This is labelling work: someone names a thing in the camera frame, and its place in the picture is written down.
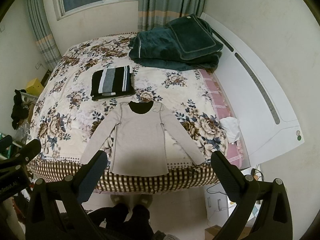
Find beige long sleeve shirt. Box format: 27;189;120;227
80;101;205;177

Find black clothes on rack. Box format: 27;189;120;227
11;89;29;130

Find white bedside cabinet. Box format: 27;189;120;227
203;164;262;228

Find pink striped bed sheet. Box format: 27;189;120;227
199;70;245;168

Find white crumpled cloth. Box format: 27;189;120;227
220;116;241;144

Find floral bed blanket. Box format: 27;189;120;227
28;34;228;194

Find yellow box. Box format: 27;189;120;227
25;78;44;96

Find white bed headboard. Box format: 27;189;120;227
201;13;304;166

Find left green curtain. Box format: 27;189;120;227
25;0;61;72

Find green curtain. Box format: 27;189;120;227
25;0;61;72
138;0;205;31

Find dark green folded blanket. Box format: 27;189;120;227
129;14;223;71

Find right green curtain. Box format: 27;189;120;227
138;0;205;31

